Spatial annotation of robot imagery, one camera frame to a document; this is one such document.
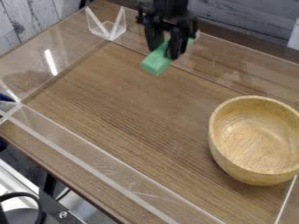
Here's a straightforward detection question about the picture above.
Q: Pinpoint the blue object at edge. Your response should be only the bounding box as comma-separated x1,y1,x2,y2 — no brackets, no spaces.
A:
0,93,15,102

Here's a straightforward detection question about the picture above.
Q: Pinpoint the black cable loop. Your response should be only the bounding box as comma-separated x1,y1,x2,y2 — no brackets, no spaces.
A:
0,192,47,224

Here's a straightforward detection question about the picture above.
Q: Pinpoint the metal table bracket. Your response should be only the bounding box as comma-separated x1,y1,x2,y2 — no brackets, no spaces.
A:
39,191,87,224

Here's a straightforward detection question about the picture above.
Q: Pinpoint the green rectangular block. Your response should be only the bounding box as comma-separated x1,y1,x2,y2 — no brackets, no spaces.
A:
141,37,197,78

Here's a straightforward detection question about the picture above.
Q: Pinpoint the clear acrylic tray wall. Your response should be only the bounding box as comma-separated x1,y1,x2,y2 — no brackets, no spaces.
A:
0,2,299,224

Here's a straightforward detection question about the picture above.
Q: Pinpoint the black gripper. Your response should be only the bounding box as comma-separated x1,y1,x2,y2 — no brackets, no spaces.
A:
137,0,199,60

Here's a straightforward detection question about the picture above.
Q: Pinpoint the clear acrylic corner bracket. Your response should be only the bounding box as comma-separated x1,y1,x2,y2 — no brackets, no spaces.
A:
86,7,127,41

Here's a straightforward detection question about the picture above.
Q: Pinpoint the light wooden bowl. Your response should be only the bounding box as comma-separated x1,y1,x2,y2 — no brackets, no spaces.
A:
209,95,299,186

